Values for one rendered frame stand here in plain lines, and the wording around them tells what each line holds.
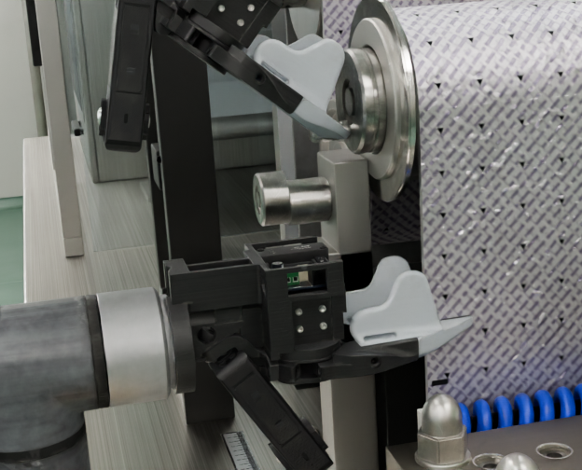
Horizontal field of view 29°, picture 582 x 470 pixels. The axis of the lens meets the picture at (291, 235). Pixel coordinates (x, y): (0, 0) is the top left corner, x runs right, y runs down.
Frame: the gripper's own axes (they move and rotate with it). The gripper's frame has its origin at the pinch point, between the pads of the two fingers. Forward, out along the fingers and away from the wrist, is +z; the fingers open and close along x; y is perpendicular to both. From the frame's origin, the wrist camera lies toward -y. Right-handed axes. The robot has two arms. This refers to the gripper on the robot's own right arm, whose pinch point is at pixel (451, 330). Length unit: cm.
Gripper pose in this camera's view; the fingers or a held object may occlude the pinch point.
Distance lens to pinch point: 79.9
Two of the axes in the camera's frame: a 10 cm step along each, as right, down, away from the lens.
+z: 9.7, -1.2, 2.0
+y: -0.6, -9.6, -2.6
